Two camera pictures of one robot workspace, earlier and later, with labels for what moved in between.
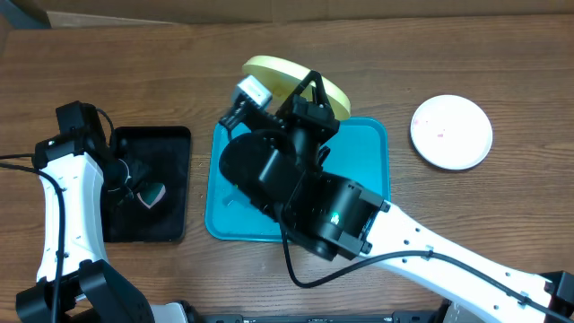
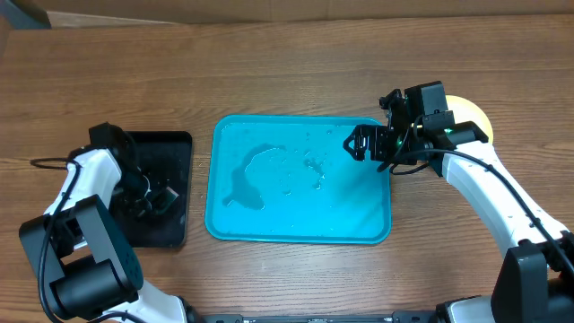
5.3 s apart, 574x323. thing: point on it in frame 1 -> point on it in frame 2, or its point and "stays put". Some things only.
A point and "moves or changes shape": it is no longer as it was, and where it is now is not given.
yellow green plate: (282, 76) -> (465, 111)
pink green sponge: (152, 193) moves or changes shape
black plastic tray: (154, 154) stays put
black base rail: (395, 318) stays put
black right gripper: (311, 111) -> (380, 135)
